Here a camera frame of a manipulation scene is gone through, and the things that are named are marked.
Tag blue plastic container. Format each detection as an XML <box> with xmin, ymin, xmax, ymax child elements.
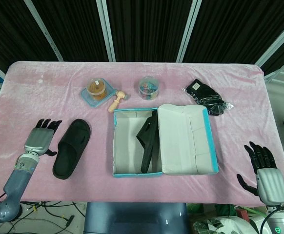
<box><xmin>80</xmin><ymin>78</ymin><xmax>116</xmax><ymax>108</ymax></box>

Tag black slipper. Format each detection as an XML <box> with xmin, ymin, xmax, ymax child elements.
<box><xmin>135</xmin><ymin>110</ymin><xmax>160</xmax><ymax>175</ymax></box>
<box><xmin>52</xmin><ymin>118</ymin><xmax>93</xmax><ymax>181</ymax></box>

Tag clear jar with amber contents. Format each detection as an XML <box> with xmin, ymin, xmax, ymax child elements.
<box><xmin>87</xmin><ymin>77</ymin><xmax>108</xmax><ymax>101</ymax></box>

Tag white crumpled plastic bag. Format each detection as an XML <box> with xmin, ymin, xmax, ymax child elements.
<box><xmin>192</xmin><ymin>215</ymin><xmax>232</xmax><ymax>234</ymax></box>

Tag black pleated curtain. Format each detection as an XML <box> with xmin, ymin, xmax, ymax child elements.
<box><xmin>0</xmin><ymin>0</ymin><xmax>284</xmax><ymax>76</ymax></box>

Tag clear jar with colourful clips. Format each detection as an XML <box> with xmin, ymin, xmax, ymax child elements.
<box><xmin>138</xmin><ymin>76</ymin><xmax>163</xmax><ymax>101</ymax></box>

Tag white frame post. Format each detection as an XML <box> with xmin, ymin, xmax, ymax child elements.
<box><xmin>253</xmin><ymin>16</ymin><xmax>284</xmax><ymax>70</ymax></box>
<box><xmin>23</xmin><ymin>0</ymin><xmax>62</xmax><ymax>62</ymax></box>
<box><xmin>95</xmin><ymin>0</ymin><xmax>116</xmax><ymax>62</ymax></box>
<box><xmin>175</xmin><ymin>0</ymin><xmax>203</xmax><ymax>62</ymax></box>

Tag pink velvet table cloth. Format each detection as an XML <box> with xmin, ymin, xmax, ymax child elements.
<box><xmin>0</xmin><ymin>60</ymin><xmax>284</xmax><ymax>203</ymax></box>

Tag dark blue robot torso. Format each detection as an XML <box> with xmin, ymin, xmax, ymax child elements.
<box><xmin>84</xmin><ymin>201</ymin><xmax>189</xmax><ymax>234</ymax></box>

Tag green cloth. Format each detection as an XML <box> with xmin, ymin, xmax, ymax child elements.
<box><xmin>214</xmin><ymin>203</ymin><xmax>236</xmax><ymax>218</ymax></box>

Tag white and blue shoebox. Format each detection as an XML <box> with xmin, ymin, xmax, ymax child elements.
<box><xmin>111</xmin><ymin>104</ymin><xmax>220</xmax><ymax>178</ymax></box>

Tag beige toy hammer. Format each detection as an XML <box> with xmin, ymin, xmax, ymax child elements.
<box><xmin>107</xmin><ymin>89</ymin><xmax>131</xmax><ymax>114</ymax></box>

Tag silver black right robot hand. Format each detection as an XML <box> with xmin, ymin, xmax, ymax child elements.
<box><xmin>236</xmin><ymin>140</ymin><xmax>284</xmax><ymax>205</ymax></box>

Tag black gloves in plastic bag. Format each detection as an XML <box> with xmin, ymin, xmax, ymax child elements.
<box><xmin>181</xmin><ymin>78</ymin><xmax>236</xmax><ymax>117</ymax></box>

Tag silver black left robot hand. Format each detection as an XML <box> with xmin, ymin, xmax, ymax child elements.
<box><xmin>23</xmin><ymin>118</ymin><xmax>63</xmax><ymax>157</ymax></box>

